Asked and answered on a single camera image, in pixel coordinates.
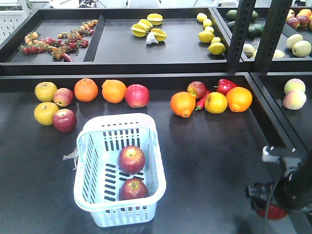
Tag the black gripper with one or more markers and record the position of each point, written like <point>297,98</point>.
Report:
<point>293,193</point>

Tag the dark red apple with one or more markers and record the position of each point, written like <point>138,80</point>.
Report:
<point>64,120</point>
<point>132,189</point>
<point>275,213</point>

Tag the light blue plastic basket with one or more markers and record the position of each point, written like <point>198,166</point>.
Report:
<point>98,176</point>

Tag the orange right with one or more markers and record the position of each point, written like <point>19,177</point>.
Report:
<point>239,99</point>

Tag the orange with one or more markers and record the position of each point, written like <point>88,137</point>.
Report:
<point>113,91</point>
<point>183,104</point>
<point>85,90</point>
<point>239,99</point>

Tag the yellow orange fruit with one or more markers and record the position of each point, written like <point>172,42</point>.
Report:
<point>216,103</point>

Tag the peach front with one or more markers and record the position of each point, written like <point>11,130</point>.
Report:
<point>294,100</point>

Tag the peach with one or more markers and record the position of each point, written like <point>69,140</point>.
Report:
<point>294,84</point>
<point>294,100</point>

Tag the red chili pepper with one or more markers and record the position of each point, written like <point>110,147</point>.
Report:
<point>201,103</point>

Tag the red bell pepper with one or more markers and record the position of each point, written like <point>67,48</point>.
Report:
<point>224,86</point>

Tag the peach back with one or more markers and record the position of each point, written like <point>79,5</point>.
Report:
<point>294,84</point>

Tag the black wooden display stand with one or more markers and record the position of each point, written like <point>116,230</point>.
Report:
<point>208,160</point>

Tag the bruised red apple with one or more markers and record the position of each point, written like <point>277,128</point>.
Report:
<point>197,89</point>

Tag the red apple far left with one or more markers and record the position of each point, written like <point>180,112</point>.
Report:
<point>137,96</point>

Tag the white garlic bulb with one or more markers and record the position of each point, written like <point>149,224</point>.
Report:
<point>150,39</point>

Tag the orange far left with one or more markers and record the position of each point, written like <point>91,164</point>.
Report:
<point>85,90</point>

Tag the small pink red apple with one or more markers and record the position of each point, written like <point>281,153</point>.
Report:
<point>63,97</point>

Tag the yellow apple lower left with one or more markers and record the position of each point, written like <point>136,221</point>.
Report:
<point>44,112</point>

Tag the yellow apple upper left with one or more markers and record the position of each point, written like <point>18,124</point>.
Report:
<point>45,91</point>

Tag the black shelf upright post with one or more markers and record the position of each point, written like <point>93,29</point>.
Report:
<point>242,22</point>

